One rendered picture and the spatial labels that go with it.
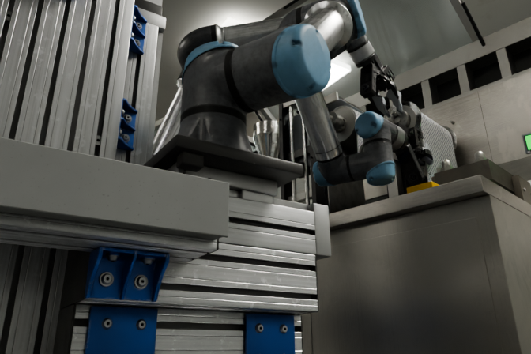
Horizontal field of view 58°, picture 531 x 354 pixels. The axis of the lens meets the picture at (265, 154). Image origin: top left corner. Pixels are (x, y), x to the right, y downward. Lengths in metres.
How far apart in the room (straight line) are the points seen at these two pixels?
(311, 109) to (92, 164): 0.81
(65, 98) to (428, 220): 0.84
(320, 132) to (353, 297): 0.44
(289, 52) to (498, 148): 1.22
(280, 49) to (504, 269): 0.67
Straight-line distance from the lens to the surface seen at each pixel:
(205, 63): 0.85
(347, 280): 1.33
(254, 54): 0.80
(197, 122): 0.80
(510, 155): 1.84
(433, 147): 1.67
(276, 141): 2.17
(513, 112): 1.89
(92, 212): 0.53
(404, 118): 1.64
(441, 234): 1.21
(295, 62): 0.76
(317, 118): 1.27
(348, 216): 1.32
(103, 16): 1.04
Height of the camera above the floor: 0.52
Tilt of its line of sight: 23 degrees up
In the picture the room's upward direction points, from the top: 1 degrees counter-clockwise
